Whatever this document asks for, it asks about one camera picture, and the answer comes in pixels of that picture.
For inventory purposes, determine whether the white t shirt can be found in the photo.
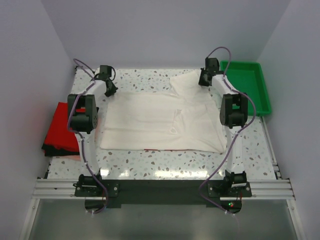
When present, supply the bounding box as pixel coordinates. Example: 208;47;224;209
100;70;227;154

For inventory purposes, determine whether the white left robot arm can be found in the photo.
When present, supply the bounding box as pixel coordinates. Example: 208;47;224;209
67;65;118;199

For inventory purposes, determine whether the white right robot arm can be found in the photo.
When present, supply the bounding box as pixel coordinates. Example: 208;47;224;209
198;57;248;197

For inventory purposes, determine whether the green plastic tray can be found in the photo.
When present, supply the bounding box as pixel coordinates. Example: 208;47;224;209
220;60;272;117

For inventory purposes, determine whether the red folded t shirt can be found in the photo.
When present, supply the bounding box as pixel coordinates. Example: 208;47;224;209
43;102;79;152

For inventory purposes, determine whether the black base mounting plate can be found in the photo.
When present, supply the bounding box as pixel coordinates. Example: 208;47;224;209
73;176;253;214

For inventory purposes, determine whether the aluminium rail frame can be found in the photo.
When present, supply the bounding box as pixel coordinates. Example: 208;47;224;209
20;117;306;240

